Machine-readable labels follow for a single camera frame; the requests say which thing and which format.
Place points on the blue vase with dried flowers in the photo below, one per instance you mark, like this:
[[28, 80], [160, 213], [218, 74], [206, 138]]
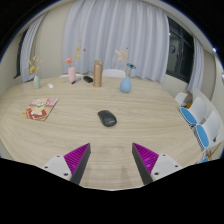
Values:
[[125, 85]]

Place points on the colourful printed mouse pad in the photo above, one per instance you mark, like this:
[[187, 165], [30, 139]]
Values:
[[40, 108]]

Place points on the black computer mouse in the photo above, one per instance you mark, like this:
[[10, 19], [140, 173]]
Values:
[[107, 118]]

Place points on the white and blue chairs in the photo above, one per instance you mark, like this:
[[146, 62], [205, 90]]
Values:
[[200, 116]]

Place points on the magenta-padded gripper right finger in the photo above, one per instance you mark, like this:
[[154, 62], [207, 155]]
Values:
[[165, 164]]

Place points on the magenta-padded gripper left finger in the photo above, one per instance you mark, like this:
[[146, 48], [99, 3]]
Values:
[[60, 165]]

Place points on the green vase with yellow flowers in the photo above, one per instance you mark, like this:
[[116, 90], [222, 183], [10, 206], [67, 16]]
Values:
[[37, 82]]

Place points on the wide white curtain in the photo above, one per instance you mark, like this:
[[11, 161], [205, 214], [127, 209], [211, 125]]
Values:
[[113, 30]]

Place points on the narrow white curtain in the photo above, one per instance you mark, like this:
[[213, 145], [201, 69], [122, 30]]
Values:
[[197, 66], [29, 53]]

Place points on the small black box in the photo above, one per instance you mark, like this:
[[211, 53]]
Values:
[[88, 79]]

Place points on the white chair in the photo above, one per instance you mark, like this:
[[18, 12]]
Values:
[[113, 73], [64, 75]]

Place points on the tan drink bottle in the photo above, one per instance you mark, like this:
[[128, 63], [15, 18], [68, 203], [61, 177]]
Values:
[[97, 74]]

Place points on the pink vase with orange flowers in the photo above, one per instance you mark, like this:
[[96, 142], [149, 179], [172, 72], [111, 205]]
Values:
[[72, 75]]

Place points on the black and blue marker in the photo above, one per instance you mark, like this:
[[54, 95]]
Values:
[[76, 81]]

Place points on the dark window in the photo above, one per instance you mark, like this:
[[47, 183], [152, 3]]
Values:
[[19, 56], [180, 50]]

